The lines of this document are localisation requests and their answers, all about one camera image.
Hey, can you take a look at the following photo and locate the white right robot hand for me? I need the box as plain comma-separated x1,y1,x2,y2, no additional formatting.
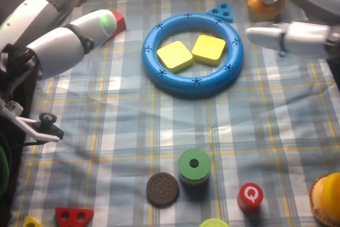
244,0,340,61

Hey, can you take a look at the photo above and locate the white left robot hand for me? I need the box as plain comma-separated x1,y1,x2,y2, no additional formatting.
0,0,118,79

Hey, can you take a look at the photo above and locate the yellow square block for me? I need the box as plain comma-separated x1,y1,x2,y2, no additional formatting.
191,35,227,68
156,40,194,74

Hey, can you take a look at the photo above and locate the toy cupcake with strawberry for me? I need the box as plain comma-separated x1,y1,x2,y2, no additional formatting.
246,0,286,22

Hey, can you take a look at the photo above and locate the red rectangular block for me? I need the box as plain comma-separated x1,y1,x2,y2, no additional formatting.
105,10,126,43

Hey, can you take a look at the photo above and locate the blue triangle block with holes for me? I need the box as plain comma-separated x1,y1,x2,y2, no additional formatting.
206,1,234,23

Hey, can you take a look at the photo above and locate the yellow orange toy cupcake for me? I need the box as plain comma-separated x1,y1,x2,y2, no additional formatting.
309,172,340,227

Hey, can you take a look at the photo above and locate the red triangle block with holes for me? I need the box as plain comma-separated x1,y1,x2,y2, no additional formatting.
55,207,95,227

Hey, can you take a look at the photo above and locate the chocolate sandwich cookie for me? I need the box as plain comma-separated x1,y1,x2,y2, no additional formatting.
146,172,180,208

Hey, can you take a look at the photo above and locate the small yellow block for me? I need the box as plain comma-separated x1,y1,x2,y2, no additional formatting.
23,215,43,227

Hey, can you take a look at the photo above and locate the light green round cookie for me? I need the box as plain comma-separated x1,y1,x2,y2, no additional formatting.
199,218,230,227

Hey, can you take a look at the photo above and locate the blue plaid table cloth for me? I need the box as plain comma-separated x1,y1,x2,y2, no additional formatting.
10,0,340,227

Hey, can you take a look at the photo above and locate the red cylinder with Q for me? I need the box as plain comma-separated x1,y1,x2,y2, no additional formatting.
236,182,264,212

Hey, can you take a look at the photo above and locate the green cylinder with hole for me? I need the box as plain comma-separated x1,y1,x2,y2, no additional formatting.
177,148,213,185

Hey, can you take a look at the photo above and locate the blue plastic ring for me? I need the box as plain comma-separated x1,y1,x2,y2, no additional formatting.
141,12,244,97

